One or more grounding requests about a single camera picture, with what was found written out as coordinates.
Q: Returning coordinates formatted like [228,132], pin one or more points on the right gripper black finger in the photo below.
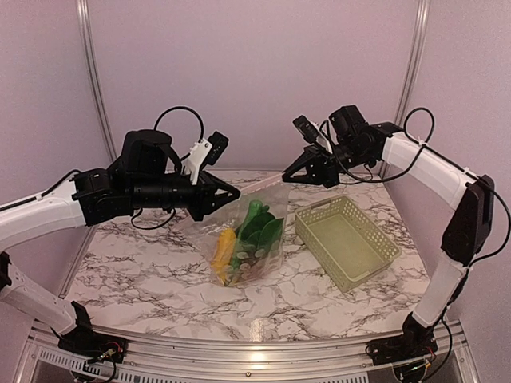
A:
[300,163]
[304,177]

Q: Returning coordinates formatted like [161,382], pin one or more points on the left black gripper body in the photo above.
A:
[151,192]

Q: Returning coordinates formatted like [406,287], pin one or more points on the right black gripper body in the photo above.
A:
[331,167]

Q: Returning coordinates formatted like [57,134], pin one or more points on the clear zip top bag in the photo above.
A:
[272,192]

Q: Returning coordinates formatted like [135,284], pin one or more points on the green white bok choy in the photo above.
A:
[259,234]

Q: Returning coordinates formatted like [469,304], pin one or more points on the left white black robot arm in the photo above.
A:
[148,174]

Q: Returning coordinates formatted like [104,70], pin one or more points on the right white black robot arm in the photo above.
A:
[471,197]

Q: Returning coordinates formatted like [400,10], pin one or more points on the beige perforated plastic basket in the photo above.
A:
[345,241]

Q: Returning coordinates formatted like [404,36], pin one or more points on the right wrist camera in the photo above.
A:
[312,133]

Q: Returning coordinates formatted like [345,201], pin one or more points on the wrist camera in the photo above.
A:
[205,152]
[312,133]

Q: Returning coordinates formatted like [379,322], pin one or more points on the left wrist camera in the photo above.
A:
[205,152]

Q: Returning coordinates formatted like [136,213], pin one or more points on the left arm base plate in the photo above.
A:
[97,348]

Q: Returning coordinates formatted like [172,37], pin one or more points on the right aluminium frame post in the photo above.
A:
[414,61]

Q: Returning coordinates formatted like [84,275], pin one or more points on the aluminium frame post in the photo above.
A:
[94,78]
[414,61]

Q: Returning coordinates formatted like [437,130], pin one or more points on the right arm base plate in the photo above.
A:
[395,349]

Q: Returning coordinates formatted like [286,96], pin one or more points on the left aluminium frame post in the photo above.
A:
[94,78]

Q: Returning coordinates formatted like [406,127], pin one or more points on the front aluminium rail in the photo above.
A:
[153,358]

